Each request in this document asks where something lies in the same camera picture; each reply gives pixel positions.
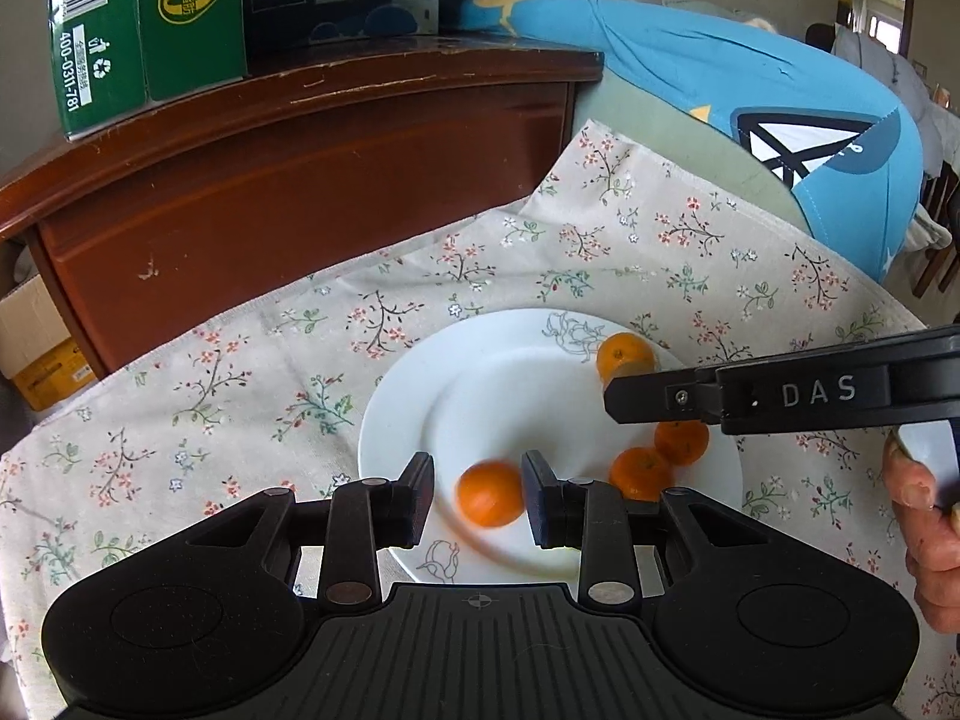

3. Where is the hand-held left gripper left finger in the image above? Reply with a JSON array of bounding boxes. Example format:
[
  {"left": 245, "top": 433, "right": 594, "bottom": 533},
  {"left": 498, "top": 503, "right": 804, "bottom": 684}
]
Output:
[{"left": 186, "top": 452, "right": 437, "bottom": 611}]

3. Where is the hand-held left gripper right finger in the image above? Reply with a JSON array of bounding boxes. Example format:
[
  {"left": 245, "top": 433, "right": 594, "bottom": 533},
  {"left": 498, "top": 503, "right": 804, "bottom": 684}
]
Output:
[{"left": 521, "top": 450, "right": 758, "bottom": 611}]

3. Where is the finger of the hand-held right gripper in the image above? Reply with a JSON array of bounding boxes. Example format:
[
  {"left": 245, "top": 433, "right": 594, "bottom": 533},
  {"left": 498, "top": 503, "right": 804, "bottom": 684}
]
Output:
[{"left": 604, "top": 366, "right": 725, "bottom": 425}]

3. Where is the orange mandarin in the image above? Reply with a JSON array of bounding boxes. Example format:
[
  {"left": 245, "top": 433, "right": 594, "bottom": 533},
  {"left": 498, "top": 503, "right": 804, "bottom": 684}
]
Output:
[
  {"left": 609, "top": 447, "right": 674, "bottom": 502},
  {"left": 596, "top": 332, "right": 659, "bottom": 385},
  {"left": 654, "top": 420, "right": 710, "bottom": 464},
  {"left": 457, "top": 461, "right": 526, "bottom": 528}
]

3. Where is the white plate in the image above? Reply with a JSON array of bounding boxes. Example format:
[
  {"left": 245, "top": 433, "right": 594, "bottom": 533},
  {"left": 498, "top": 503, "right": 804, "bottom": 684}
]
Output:
[{"left": 358, "top": 307, "right": 743, "bottom": 586}]

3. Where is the person's right hand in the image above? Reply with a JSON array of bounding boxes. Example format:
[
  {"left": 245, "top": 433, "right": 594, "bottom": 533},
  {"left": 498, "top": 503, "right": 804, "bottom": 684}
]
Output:
[{"left": 881, "top": 436, "right": 960, "bottom": 635}]

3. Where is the floral tablecloth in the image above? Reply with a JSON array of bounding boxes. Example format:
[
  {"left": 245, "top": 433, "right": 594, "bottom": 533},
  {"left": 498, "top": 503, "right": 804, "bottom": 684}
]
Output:
[{"left": 0, "top": 118, "right": 960, "bottom": 720}]

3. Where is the wooden chair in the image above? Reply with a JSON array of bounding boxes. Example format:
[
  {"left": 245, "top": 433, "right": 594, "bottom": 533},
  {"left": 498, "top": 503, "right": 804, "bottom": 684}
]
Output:
[{"left": 911, "top": 165, "right": 960, "bottom": 293}]

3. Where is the pale green bedsheet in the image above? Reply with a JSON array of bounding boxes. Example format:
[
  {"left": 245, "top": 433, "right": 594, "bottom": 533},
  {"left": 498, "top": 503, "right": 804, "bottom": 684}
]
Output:
[{"left": 574, "top": 64, "right": 818, "bottom": 241}]

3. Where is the blue cushion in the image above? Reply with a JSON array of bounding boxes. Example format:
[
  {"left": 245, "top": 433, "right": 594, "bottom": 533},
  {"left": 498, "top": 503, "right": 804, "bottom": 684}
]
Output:
[{"left": 450, "top": 0, "right": 927, "bottom": 282}]

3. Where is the grey garment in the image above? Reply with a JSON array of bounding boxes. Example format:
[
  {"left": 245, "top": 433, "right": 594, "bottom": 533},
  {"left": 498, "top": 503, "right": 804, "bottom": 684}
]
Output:
[{"left": 832, "top": 26, "right": 960, "bottom": 173}]

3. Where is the brown wooden cabinet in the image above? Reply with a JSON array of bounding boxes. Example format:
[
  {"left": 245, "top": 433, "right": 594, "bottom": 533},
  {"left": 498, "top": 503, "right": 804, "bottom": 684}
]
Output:
[{"left": 0, "top": 41, "right": 605, "bottom": 376}]

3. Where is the window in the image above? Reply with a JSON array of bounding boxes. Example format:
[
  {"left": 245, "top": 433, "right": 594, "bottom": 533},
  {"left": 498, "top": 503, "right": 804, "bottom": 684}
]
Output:
[{"left": 862, "top": 0, "right": 916, "bottom": 61}]

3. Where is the open cardboard box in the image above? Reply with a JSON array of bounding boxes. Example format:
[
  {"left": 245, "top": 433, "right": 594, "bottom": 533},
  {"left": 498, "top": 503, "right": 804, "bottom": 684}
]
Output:
[{"left": 0, "top": 274, "right": 102, "bottom": 412}]

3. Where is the green carton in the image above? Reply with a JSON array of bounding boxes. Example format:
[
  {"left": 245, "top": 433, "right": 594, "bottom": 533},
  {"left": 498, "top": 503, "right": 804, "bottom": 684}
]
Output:
[{"left": 49, "top": 0, "right": 248, "bottom": 143}]

